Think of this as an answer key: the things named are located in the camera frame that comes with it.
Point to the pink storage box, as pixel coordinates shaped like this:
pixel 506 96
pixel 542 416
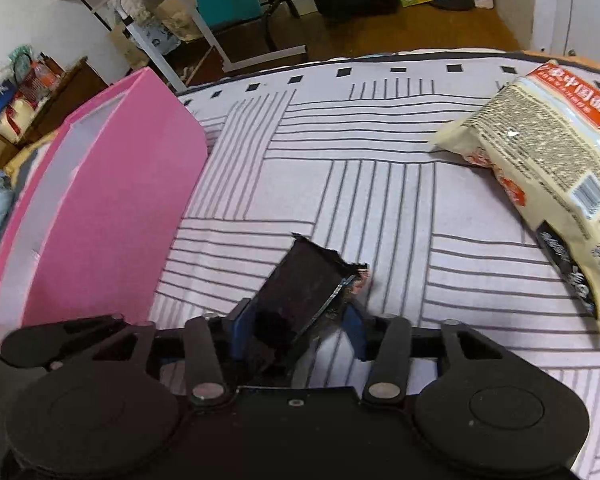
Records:
pixel 91 230

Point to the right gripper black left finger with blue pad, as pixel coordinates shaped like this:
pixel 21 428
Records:
pixel 214 350

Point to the cream red bag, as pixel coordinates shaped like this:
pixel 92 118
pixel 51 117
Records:
pixel 15 119

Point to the cream instant noodle multipack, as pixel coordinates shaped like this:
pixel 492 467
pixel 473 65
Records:
pixel 540 136

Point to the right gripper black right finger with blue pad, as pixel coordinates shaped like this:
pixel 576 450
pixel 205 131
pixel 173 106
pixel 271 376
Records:
pixel 387 344

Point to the wooden nightstand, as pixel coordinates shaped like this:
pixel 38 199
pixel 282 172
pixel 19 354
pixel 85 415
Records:
pixel 77 86

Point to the black snack packet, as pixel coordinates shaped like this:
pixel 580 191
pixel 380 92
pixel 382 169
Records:
pixel 305 293

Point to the striped bed sheet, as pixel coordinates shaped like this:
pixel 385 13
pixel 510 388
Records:
pixel 505 361

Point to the brown paper bag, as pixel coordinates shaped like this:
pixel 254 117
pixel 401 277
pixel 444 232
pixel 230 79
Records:
pixel 124 44

